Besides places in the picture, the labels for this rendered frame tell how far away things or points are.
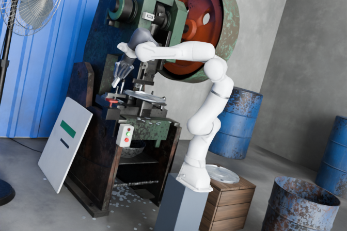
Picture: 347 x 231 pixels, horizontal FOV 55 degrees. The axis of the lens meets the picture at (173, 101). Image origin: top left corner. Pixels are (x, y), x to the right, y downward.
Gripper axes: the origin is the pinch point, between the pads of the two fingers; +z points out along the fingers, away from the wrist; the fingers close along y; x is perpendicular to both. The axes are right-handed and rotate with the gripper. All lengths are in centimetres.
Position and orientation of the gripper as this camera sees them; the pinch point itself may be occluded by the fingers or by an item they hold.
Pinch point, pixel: (115, 81)
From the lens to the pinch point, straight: 208.0
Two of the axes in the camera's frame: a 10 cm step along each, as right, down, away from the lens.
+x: -4.6, -6.6, 6.0
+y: 7.4, 1.0, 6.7
